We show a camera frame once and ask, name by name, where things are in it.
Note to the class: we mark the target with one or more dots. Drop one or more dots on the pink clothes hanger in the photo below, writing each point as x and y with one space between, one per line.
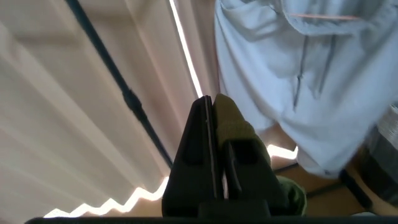
326 16

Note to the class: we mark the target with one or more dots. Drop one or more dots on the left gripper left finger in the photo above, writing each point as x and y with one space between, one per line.
186 180

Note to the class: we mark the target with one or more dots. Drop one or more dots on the black clothes rack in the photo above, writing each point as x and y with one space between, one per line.
132 99

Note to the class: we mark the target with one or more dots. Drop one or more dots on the white laundry basket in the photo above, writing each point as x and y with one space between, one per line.
385 155

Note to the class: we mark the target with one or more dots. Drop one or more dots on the green garment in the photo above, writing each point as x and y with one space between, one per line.
230 124

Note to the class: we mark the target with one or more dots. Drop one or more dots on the pale grey shorts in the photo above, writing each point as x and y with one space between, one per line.
264 77

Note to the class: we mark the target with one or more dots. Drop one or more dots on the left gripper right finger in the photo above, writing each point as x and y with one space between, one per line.
255 183

